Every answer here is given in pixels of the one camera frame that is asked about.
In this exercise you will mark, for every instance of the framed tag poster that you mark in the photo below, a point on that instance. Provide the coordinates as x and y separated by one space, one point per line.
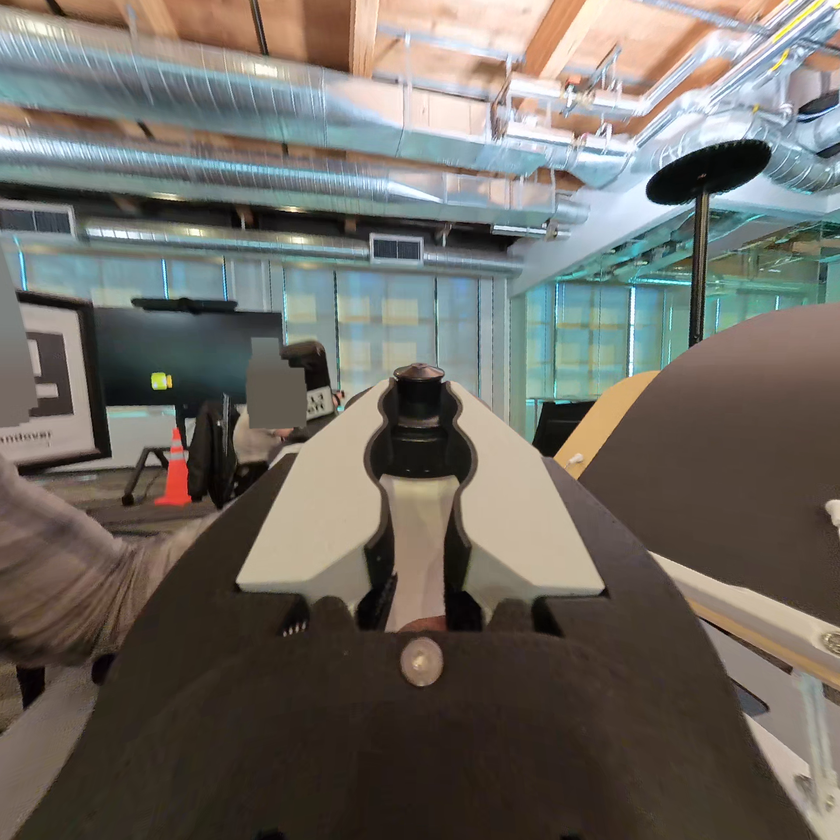
59 381

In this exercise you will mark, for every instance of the black wall screen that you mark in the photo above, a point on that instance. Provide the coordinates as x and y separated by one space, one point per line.
184 355

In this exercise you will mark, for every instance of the person's left forearm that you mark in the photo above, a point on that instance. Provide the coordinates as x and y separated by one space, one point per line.
92 565

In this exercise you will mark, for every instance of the white squeeze bottle black cap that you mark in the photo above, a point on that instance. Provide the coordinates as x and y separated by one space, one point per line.
418 538

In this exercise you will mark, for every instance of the black mesh chair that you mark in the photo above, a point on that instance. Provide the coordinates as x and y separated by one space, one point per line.
558 427

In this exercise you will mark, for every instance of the black backdrop board stand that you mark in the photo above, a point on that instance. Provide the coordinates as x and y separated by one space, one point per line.
735 446

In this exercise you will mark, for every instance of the black video bar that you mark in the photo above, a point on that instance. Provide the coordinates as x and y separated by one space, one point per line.
204 303

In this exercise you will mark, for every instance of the person's left hand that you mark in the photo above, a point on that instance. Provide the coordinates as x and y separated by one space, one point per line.
269 446

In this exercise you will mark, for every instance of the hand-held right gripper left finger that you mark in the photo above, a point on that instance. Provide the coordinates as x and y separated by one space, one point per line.
315 525

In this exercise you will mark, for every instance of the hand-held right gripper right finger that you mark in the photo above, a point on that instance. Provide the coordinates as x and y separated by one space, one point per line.
525 525

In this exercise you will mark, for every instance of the orange traffic cone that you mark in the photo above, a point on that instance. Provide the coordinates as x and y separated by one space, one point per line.
173 479

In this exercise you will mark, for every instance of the ceiling air vent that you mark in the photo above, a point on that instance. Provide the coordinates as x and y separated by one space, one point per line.
397 248

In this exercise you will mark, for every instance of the black office chair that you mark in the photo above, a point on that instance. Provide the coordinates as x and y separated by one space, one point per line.
210 453

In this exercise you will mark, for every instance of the silver ceiling duct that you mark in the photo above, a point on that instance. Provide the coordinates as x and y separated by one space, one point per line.
197 79

